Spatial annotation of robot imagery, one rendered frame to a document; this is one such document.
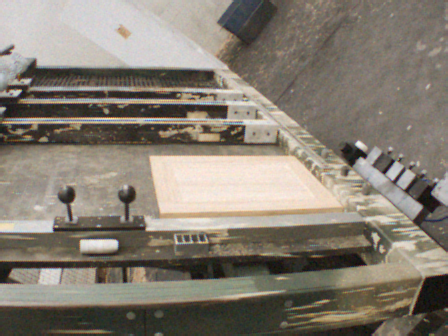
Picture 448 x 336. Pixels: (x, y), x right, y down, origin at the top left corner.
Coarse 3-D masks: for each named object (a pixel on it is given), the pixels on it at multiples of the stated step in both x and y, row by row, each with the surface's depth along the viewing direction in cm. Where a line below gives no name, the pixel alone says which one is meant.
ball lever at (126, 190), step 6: (126, 186) 85; (132, 186) 86; (120, 192) 85; (126, 192) 85; (132, 192) 85; (120, 198) 85; (126, 198) 85; (132, 198) 85; (126, 204) 88; (126, 210) 90; (126, 216) 92; (126, 222) 93; (132, 222) 94
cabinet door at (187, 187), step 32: (160, 160) 137; (192, 160) 139; (224, 160) 141; (256, 160) 144; (288, 160) 146; (160, 192) 116; (192, 192) 118; (224, 192) 120; (256, 192) 122; (288, 192) 124; (320, 192) 125
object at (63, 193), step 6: (66, 186) 83; (60, 192) 82; (66, 192) 82; (72, 192) 83; (60, 198) 82; (66, 198) 82; (72, 198) 83; (66, 204) 85; (72, 216) 90; (66, 222) 90; (72, 222) 91
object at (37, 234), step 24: (264, 216) 104; (288, 216) 105; (312, 216) 106; (336, 216) 107; (360, 216) 108; (0, 240) 87; (24, 240) 88; (48, 240) 89; (72, 240) 91; (120, 240) 93; (144, 240) 94; (168, 240) 96; (216, 240) 98; (240, 240) 100; (264, 240) 101
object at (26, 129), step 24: (0, 120) 141; (24, 120) 147; (48, 120) 149; (72, 120) 151; (96, 120) 153; (120, 120) 155; (144, 120) 157; (168, 120) 159; (192, 120) 161; (216, 120) 163; (240, 120) 166; (264, 120) 169
